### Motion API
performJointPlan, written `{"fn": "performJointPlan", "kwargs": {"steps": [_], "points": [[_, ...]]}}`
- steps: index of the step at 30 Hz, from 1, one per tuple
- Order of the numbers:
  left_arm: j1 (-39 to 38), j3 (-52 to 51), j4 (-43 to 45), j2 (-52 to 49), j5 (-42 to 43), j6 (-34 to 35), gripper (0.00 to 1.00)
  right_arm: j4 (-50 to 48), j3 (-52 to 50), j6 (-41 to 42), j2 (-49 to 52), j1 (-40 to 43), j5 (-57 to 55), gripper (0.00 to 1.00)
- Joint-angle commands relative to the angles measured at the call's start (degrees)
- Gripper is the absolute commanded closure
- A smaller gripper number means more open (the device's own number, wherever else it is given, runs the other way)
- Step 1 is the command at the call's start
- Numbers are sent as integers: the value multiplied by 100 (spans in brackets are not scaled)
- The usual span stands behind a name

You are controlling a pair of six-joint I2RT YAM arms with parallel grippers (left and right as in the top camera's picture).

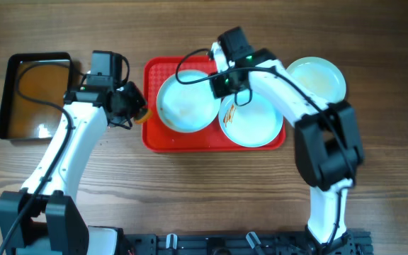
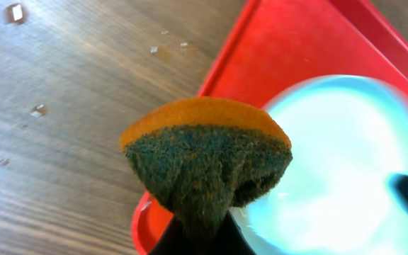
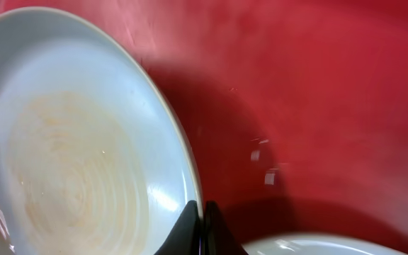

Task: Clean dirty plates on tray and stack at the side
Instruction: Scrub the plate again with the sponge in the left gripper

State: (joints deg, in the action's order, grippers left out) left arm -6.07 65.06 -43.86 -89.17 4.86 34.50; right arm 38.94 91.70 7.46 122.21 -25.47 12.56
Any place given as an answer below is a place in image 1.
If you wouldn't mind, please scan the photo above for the orange green sponge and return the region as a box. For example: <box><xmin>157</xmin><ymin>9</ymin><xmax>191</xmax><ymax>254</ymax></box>
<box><xmin>133</xmin><ymin>108</ymin><xmax>152</xmax><ymax>125</ymax></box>

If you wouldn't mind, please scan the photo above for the white plate top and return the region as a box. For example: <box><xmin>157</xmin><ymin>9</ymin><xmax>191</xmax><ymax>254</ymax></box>
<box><xmin>156</xmin><ymin>69</ymin><xmax>221</xmax><ymax>133</ymax></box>

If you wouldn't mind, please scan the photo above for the white plate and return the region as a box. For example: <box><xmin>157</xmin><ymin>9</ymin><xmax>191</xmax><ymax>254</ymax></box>
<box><xmin>218</xmin><ymin>91</ymin><xmax>283</xmax><ymax>148</ymax></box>
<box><xmin>286</xmin><ymin>57</ymin><xmax>346</xmax><ymax>103</ymax></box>
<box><xmin>156</xmin><ymin>69</ymin><xmax>221</xmax><ymax>133</ymax></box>

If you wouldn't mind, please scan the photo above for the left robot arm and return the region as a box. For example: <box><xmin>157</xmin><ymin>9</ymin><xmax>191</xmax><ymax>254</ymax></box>
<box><xmin>0</xmin><ymin>50</ymin><xmax>150</xmax><ymax>254</ymax></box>

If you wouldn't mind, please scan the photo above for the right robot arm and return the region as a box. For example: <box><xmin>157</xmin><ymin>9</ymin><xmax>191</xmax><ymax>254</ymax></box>
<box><xmin>209</xmin><ymin>27</ymin><xmax>364</xmax><ymax>254</ymax></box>

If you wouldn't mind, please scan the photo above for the black water basin tray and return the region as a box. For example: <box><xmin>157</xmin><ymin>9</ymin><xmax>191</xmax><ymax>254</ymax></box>
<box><xmin>0</xmin><ymin>52</ymin><xmax>75</xmax><ymax>140</ymax></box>

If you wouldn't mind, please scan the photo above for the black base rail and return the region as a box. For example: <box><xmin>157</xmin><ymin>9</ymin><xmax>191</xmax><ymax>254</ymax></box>
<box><xmin>125</xmin><ymin>230</ymin><xmax>374</xmax><ymax>255</ymax></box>

